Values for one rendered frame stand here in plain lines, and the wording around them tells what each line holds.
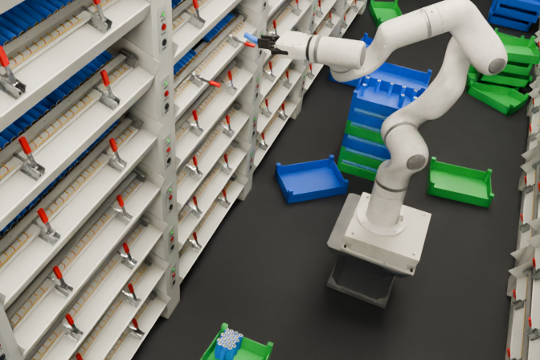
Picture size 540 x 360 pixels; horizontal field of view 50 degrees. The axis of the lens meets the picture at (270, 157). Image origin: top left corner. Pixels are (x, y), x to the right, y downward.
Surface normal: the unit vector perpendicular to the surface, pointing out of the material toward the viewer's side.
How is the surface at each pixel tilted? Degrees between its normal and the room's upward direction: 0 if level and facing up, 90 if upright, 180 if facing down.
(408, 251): 5
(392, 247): 5
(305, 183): 0
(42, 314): 21
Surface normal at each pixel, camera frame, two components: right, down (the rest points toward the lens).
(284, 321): 0.09, -0.75
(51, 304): 0.40, -0.59
